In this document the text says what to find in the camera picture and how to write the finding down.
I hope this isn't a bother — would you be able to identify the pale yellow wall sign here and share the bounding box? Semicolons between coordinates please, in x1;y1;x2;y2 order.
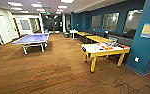
139;22;150;39

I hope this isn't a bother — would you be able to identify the white door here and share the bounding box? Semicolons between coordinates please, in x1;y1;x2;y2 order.
0;14;13;45

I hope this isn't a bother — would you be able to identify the green exit sign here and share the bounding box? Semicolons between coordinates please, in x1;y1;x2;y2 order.
45;11;52;16

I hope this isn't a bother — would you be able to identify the orange game paddle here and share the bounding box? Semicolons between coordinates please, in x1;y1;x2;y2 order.
118;43;130;49
98;44;114;51

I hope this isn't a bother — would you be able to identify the blue ping pong table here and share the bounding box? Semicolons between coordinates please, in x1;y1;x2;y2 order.
12;32;51;56

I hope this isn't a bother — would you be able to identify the ceiling light panel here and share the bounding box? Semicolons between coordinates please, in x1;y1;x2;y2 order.
57;4;69;10
10;6;24;11
38;11;47;15
18;10;31;15
60;0;76;5
7;1;25;8
29;2;44;9
35;7;46;12
55;8;65;13

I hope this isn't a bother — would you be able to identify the small black bin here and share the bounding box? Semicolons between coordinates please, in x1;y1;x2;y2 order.
63;31;71;39

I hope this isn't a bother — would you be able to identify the grey interior window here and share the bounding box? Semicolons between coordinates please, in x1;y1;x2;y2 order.
18;18;32;32

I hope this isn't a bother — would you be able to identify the white outlet plate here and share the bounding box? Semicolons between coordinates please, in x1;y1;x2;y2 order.
134;56;140;63

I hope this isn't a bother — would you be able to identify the yellow white-top game table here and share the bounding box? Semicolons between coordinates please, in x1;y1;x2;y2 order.
80;42;132;74

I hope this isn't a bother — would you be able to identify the small black puck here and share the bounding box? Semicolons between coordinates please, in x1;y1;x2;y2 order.
82;46;90;52

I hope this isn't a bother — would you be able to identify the exterior window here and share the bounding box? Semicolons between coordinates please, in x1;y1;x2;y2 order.
91;14;102;31
123;8;144;35
101;12;121;32

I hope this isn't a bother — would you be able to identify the yellow wooden table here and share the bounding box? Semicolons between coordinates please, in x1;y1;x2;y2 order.
85;34;112;45
76;31;94;38

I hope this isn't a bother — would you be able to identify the small white table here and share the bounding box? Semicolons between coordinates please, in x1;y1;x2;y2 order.
68;28;80;41

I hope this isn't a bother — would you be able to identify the brown framed glass door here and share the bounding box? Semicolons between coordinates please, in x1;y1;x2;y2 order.
30;17;42;35

